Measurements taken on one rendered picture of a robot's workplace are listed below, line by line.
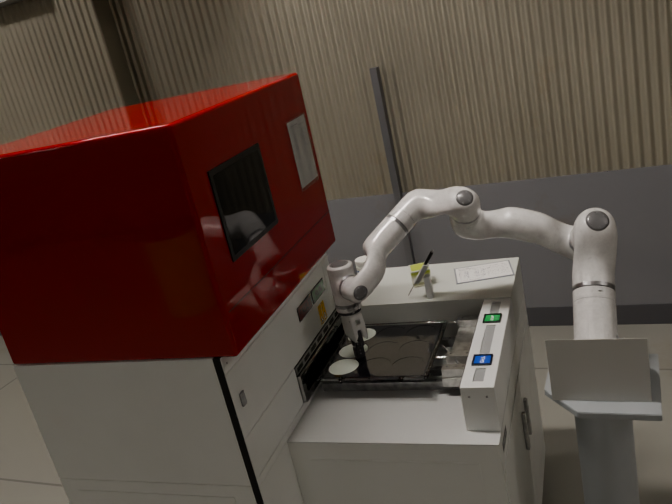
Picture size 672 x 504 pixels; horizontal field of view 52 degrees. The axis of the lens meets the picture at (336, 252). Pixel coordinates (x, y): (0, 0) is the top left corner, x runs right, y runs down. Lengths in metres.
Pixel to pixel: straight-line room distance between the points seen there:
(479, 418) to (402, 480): 0.30
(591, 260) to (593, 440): 0.52
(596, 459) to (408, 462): 0.56
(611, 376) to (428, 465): 0.56
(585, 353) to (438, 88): 2.25
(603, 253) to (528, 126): 1.83
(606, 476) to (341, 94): 2.64
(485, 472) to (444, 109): 2.40
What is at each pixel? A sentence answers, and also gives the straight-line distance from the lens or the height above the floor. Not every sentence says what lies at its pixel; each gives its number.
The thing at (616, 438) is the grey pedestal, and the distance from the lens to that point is 2.19.
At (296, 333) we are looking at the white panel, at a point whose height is 1.06.
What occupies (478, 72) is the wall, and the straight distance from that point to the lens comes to 3.87.
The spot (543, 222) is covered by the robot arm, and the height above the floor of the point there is 1.24.
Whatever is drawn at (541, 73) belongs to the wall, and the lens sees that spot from 3.82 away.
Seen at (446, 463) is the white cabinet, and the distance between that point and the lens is 2.01.
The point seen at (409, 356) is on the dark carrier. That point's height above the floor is 0.90.
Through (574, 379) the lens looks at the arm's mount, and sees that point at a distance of 2.05.
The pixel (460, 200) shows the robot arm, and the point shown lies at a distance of 2.15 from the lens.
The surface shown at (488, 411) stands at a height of 0.88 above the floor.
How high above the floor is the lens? 1.97
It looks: 19 degrees down
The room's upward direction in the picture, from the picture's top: 13 degrees counter-clockwise
